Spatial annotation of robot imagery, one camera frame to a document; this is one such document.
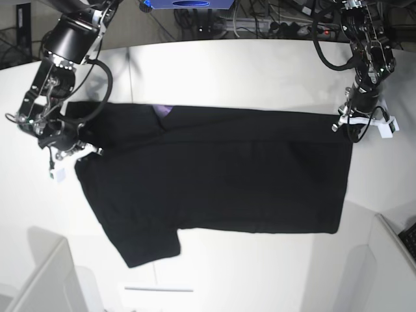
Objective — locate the left gripper with bracket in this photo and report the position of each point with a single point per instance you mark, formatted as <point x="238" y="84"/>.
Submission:
<point x="361" y="102"/>

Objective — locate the right gripper with bracket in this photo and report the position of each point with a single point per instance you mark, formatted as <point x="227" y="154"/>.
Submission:
<point x="64" y="137"/>

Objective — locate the black T-shirt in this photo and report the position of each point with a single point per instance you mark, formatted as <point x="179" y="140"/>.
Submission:
<point x="198" y="167"/>

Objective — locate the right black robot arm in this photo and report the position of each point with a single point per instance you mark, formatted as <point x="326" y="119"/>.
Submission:
<point x="78" y="33"/>

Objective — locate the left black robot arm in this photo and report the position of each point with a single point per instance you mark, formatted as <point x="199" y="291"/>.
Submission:
<point x="373" y="62"/>

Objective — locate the white power strip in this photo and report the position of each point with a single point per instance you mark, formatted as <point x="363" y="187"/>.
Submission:
<point x="267" y="28"/>

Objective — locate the black keyboard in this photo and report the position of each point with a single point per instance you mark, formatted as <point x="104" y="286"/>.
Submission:
<point x="408" y="237"/>

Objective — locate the blue box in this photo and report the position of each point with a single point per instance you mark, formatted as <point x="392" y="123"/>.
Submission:
<point x="177" y="4"/>

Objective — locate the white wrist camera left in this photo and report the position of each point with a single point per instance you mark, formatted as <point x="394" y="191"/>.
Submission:
<point x="388" y="128"/>

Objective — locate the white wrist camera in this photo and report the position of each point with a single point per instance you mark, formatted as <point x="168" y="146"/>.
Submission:
<point x="58" y="175"/>
<point x="388" y="128"/>

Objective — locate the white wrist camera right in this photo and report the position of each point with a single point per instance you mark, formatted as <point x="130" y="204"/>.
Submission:
<point x="58" y="175"/>

